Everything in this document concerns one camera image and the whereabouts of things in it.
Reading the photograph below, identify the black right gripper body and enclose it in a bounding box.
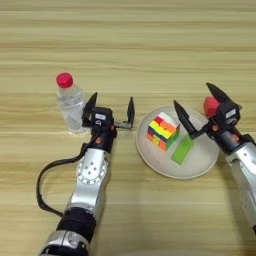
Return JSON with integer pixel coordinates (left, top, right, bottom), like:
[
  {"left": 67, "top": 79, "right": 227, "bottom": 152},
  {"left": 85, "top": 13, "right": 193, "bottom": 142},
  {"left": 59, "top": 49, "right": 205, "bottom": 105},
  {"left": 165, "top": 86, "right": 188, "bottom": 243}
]
[{"left": 206, "top": 122, "right": 256, "bottom": 156}]

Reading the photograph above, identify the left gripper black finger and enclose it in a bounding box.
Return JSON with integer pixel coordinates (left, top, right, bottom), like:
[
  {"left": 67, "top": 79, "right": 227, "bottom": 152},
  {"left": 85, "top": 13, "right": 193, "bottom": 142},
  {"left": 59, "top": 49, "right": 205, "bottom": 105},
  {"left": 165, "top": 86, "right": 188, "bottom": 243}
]
[
  {"left": 81, "top": 91, "right": 99, "bottom": 128},
  {"left": 114, "top": 96, "right": 136, "bottom": 130}
]

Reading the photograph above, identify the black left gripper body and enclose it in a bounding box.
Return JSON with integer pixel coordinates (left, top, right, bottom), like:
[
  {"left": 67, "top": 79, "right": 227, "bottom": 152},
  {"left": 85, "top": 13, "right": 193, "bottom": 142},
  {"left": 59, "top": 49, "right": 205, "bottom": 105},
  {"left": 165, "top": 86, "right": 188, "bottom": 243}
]
[{"left": 84, "top": 125, "right": 118, "bottom": 154}]

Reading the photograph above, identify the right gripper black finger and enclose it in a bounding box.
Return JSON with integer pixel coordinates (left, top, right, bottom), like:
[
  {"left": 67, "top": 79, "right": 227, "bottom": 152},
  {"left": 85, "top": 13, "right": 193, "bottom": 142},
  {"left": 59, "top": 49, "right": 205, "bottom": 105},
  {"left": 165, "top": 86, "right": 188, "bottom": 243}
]
[
  {"left": 205, "top": 82, "right": 243, "bottom": 110},
  {"left": 172, "top": 99, "right": 212, "bottom": 140}
]

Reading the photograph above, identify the clear bottle with red cap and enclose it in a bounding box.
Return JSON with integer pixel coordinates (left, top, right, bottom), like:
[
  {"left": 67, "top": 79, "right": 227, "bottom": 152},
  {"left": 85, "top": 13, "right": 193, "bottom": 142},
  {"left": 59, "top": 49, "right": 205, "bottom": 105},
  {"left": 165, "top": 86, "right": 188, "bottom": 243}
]
[{"left": 55, "top": 72, "right": 87, "bottom": 134}]

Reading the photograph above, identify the multicolour puzzle cube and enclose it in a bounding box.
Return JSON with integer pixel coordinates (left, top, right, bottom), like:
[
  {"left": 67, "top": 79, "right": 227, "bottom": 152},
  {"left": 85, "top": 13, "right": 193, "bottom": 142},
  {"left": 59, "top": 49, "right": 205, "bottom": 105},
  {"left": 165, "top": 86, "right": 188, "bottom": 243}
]
[{"left": 146, "top": 112, "right": 181, "bottom": 152}]

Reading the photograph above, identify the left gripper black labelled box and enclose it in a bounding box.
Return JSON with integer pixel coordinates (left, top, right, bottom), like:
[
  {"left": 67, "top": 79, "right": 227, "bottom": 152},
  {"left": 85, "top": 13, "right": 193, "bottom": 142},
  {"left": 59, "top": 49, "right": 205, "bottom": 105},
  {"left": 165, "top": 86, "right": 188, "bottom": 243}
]
[{"left": 89, "top": 107, "right": 114, "bottom": 129}]

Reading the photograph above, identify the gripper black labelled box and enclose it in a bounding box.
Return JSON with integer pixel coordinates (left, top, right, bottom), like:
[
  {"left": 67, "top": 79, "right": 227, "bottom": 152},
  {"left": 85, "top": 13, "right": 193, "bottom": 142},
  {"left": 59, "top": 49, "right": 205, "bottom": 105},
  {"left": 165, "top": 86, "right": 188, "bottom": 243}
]
[
  {"left": 89, "top": 107, "right": 114, "bottom": 129},
  {"left": 215, "top": 101, "right": 242, "bottom": 130}
]

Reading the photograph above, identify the small red cube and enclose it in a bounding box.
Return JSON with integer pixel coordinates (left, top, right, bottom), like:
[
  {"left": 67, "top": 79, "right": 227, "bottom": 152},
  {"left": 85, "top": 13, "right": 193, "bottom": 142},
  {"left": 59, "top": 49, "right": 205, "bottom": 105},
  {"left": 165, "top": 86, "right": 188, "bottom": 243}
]
[{"left": 203, "top": 96, "right": 221, "bottom": 119}]

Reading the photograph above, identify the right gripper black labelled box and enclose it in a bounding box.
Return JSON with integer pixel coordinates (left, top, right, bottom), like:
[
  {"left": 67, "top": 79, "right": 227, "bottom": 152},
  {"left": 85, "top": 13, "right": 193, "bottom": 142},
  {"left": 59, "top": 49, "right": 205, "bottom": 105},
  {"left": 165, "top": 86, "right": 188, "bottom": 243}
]
[{"left": 215, "top": 101, "right": 242, "bottom": 130}]

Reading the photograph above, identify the green rectangular block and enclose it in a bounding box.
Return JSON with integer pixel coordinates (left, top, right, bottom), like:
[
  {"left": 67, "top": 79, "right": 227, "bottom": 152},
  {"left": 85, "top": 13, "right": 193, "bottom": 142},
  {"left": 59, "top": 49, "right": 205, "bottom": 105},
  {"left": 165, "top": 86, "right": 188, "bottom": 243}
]
[{"left": 170, "top": 134, "right": 196, "bottom": 166}]

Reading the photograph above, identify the round white plate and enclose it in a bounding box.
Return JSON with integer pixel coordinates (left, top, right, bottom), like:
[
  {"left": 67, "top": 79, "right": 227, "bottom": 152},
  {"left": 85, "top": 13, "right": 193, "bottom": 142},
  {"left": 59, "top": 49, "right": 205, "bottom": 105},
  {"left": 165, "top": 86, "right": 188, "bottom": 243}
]
[{"left": 134, "top": 105, "right": 221, "bottom": 180}]

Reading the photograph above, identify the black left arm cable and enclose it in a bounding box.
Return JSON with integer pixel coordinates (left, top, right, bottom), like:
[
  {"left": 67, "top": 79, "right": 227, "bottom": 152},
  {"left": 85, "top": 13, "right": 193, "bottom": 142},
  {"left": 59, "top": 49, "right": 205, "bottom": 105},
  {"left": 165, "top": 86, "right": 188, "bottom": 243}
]
[{"left": 35, "top": 133, "right": 101, "bottom": 218}]

